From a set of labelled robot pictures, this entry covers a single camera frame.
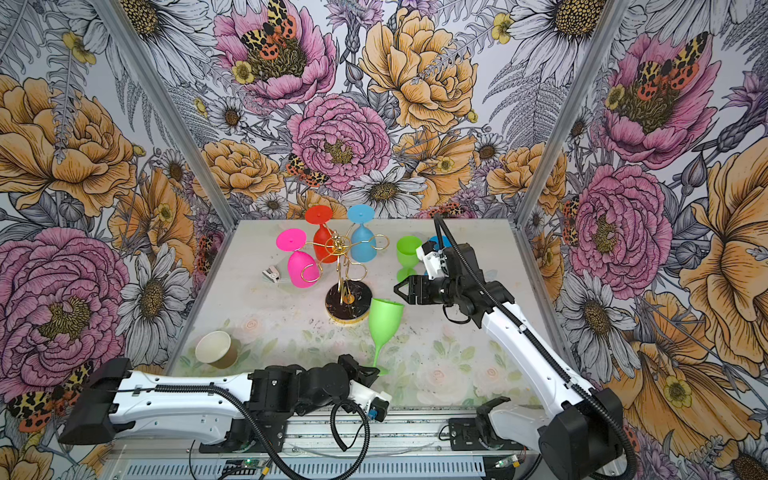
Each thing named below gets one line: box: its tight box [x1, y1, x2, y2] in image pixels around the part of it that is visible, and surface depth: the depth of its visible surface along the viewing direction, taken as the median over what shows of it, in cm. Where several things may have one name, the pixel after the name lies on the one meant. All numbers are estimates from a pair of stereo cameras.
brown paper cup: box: [195, 331, 239, 369], surface depth 83 cm
